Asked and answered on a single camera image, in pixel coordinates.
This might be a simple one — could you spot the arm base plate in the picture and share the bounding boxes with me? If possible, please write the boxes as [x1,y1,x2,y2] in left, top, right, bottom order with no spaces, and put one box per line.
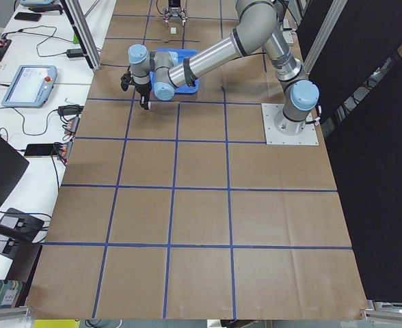
[261,103,319,146]

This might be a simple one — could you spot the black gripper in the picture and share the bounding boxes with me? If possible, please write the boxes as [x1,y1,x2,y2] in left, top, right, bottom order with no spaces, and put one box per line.
[120,70,152,110]
[163,6,187,27]

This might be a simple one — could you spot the blue plastic tray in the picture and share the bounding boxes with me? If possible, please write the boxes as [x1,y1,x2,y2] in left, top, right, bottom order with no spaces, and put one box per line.
[148,48,201,95]

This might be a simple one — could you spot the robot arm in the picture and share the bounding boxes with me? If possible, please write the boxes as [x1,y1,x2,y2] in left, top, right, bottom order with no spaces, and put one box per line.
[163,0,187,27]
[120,1,320,136]

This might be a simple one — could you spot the black power adapter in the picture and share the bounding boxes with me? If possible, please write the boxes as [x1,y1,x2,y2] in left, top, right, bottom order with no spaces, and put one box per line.
[66,49,84,58]

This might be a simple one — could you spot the teach pendant tablet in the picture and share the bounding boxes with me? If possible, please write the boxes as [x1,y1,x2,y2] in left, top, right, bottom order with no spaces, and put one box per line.
[1,65,57,108]

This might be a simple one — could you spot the black smartphone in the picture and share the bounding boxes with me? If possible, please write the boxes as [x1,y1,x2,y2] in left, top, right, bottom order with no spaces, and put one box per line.
[23,143,56,158]

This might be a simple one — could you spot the usb hub with cables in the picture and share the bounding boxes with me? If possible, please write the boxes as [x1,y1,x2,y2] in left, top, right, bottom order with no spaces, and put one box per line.
[63,116,80,136]

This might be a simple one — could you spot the aluminium frame post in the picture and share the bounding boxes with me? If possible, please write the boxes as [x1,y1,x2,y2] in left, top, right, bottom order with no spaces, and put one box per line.
[60,0,102,71]

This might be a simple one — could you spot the black power brick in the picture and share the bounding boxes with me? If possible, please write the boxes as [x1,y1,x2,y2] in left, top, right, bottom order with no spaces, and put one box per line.
[57,104,84,116]

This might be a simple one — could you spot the brown paper table cover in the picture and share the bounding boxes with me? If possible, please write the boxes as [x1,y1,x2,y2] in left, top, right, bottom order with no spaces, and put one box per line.
[27,1,366,320]

